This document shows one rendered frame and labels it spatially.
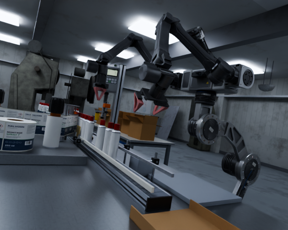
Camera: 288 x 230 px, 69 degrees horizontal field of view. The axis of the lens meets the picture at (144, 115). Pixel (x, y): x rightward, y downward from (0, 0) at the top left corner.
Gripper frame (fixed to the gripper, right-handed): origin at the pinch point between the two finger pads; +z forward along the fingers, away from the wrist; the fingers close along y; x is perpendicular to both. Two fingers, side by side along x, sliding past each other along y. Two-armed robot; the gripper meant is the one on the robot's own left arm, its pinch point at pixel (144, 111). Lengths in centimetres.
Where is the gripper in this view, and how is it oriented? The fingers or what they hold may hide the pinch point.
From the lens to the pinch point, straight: 87.4
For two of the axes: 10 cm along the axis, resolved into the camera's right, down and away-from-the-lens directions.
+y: -8.4, -1.1, -5.3
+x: 3.1, 6.9, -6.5
